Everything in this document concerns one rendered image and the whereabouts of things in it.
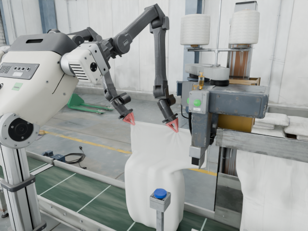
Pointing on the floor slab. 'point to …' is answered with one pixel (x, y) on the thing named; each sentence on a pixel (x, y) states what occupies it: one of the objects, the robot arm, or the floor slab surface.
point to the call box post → (160, 221)
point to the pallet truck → (77, 101)
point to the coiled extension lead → (77, 159)
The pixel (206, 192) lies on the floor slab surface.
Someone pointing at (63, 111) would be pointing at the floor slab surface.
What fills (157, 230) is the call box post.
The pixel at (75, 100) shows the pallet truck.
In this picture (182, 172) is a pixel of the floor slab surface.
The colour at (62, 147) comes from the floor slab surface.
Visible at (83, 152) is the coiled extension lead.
